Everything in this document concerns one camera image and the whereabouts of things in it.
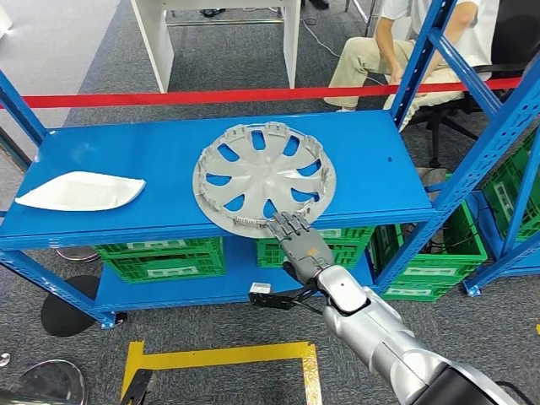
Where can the open green plastic crate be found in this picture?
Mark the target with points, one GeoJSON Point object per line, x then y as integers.
{"type": "Point", "coordinates": [439, 271]}

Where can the chrome stool base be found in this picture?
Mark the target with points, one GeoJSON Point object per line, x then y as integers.
{"type": "Point", "coordinates": [4, 359]}

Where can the black office chair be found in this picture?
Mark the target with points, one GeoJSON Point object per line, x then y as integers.
{"type": "Point", "coordinates": [519, 39]}

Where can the white curved plastic part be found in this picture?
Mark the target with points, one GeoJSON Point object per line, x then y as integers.
{"type": "Point", "coordinates": [80, 192]}

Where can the grey plastic wheel hubcap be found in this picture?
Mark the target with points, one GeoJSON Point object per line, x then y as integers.
{"type": "Point", "coordinates": [262, 179]}

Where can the red barrier belt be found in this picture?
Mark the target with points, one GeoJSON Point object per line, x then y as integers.
{"type": "Point", "coordinates": [210, 96]}

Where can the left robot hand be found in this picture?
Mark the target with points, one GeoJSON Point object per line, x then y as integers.
{"type": "Point", "coordinates": [137, 391]}

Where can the yellow floor tape square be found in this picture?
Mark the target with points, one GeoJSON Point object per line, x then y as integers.
{"type": "Point", "coordinates": [219, 355]}

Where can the person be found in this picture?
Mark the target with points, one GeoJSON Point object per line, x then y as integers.
{"type": "Point", "coordinates": [366, 56]}

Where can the chrome metal frame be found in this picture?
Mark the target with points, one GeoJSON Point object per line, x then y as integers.
{"type": "Point", "coordinates": [369, 17]}

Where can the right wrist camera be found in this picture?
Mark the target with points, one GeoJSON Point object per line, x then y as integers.
{"type": "Point", "coordinates": [259, 289]}

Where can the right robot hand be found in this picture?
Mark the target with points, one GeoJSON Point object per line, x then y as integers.
{"type": "Point", "coordinates": [305, 251]}

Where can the black stanchion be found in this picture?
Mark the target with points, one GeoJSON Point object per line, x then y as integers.
{"type": "Point", "coordinates": [67, 306]}

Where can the blue metal shelf rack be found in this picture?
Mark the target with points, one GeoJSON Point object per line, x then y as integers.
{"type": "Point", "coordinates": [169, 156]}
{"type": "Point", "coordinates": [489, 223]}

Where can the chrome stanchion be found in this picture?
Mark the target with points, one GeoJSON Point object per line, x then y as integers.
{"type": "Point", "coordinates": [78, 255]}
{"type": "Point", "coordinates": [50, 383]}

